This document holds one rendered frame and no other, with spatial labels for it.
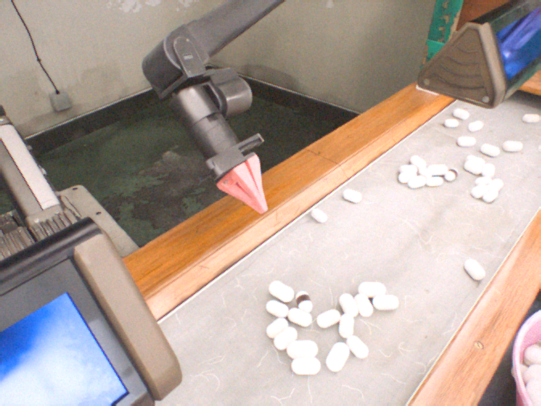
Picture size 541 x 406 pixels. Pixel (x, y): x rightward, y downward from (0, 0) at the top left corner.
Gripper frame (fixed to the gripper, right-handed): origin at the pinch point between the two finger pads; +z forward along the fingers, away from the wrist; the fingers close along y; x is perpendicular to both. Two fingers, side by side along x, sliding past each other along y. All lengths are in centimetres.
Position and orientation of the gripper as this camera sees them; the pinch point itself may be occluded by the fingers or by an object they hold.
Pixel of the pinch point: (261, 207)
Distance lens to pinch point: 60.4
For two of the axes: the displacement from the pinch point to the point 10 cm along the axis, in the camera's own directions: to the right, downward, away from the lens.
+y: 6.8, -4.6, 5.6
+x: -4.6, 3.2, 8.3
